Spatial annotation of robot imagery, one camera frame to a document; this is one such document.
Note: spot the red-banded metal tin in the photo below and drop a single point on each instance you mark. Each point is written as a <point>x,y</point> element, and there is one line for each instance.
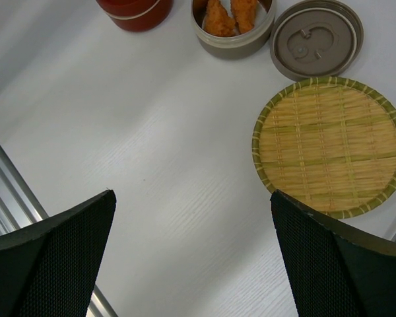
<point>137,15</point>

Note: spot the aluminium mounting rail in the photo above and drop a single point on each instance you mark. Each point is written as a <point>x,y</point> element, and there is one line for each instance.
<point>19,208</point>

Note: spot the brown-banded metal tin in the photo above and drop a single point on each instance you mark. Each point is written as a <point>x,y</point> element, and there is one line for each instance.
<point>240,45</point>

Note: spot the round bamboo plate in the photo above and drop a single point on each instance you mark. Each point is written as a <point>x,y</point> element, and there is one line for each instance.
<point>330,142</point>

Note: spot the orange fried food piece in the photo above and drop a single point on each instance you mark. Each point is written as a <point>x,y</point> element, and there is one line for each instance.
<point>217,21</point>

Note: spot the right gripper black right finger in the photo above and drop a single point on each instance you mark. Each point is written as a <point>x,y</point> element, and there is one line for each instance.
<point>333,269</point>

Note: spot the brown round lid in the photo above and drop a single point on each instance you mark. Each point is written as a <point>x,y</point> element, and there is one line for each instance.
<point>316,39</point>

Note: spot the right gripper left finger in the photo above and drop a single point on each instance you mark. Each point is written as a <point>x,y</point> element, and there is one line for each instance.
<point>50,268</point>

